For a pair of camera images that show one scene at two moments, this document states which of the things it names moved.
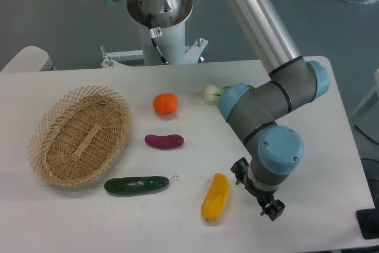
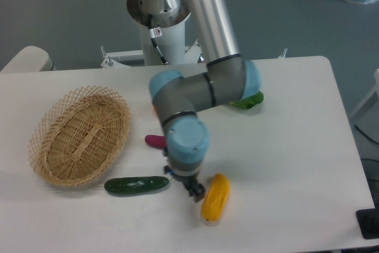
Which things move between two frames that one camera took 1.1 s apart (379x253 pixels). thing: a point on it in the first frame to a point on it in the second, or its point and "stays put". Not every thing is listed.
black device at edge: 368,220 stays put
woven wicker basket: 80,137 stays put
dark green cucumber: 137,185 stays put
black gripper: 273,207 to 196,190
